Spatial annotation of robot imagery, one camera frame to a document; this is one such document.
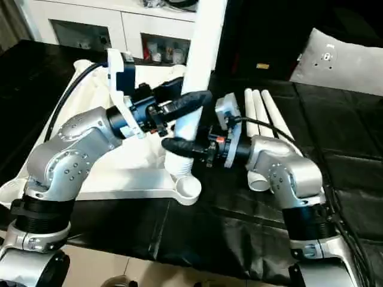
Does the white plastic table top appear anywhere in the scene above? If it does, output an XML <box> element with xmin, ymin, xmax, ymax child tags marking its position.
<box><xmin>0</xmin><ymin>59</ymin><xmax>202</xmax><ymax>210</ymax></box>

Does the white plastic table leg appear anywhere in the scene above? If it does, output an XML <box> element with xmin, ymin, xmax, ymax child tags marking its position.
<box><xmin>260</xmin><ymin>88</ymin><xmax>297</xmax><ymax>143</ymax></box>
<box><xmin>252</xmin><ymin>88</ymin><xmax>272</xmax><ymax>140</ymax></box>
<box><xmin>165</xmin><ymin>0</ymin><xmax>226</xmax><ymax>180</ymax></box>
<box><xmin>244</xmin><ymin>88</ymin><xmax>272</xmax><ymax>192</ymax></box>

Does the black table mat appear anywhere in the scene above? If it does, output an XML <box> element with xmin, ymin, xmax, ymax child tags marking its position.
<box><xmin>0</xmin><ymin>40</ymin><xmax>383</xmax><ymax>285</ymax></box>

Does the dark crumpled bag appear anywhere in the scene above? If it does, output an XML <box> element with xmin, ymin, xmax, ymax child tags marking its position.
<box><xmin>140</xmin><ymin>0</ymin><xmax>168</xmax><ymax>8</ymax></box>

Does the black cabinet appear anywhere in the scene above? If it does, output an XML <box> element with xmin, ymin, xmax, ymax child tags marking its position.
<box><xmin>221</xmin><ymin>0</ymin><xmax>318</xmax><ymax>81</ymax></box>

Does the white glass-door cabinet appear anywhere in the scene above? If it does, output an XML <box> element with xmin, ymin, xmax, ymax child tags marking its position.
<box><xmin>22</xmin><ymin>0</ymin><xmax>228</xmax><ymax>65</ymax></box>

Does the grey cushion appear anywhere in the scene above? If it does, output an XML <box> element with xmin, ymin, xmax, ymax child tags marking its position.
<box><xmin>289</xmin><ymin>28</ymin><xmax>383</xmax><ymax>97</ymax></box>

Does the dark left robot foot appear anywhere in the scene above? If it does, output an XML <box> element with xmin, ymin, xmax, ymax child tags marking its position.
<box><xmin>103</xmin><ymin>274</ymin><xmax>141</xmax><ymax>287</ymax></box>

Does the grey curtain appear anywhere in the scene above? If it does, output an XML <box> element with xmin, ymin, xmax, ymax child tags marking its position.
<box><xmin>0</xmin><ymin>0</ymin><xmax>34</xmax><ymax>54</ymax></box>

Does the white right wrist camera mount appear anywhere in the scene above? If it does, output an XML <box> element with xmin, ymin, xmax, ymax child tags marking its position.
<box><xmin>214</xmin><ymin>92</ymin><xmax>244</xmax><ymax>169</ymax></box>

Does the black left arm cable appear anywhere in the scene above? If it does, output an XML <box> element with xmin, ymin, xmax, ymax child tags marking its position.
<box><xmin>44</xmin><ymin>63</ymin><xmax>105</xmax><ymax>137</ymax></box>

